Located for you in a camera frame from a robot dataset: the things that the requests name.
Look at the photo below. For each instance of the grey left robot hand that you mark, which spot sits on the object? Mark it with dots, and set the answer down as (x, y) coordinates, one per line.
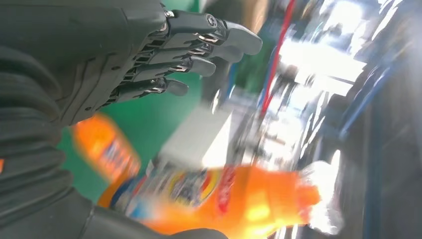
(82, 49)

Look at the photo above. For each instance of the green table mat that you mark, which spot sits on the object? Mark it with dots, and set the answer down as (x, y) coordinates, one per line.
(148, 115)

